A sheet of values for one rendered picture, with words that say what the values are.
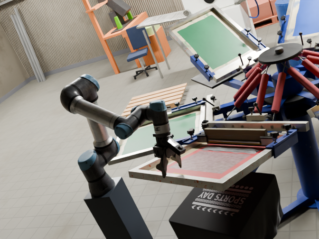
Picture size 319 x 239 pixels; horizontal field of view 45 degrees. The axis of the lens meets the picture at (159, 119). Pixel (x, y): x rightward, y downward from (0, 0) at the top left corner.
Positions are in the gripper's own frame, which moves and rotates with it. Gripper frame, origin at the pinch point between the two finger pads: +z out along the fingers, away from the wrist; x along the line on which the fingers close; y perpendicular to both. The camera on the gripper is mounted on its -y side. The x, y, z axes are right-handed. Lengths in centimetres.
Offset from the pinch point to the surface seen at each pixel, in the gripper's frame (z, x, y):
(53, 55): -67, -528, 875
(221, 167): 5.5, -23.2, -11.6
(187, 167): 5.4, -18.5, 6.9
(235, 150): 5.7, -48.2, -5.1
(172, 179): 2.3, 2.2, -0.5
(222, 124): 0, -80, 22
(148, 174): 1.8, 2.2, 15.0
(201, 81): -12, -181, 107
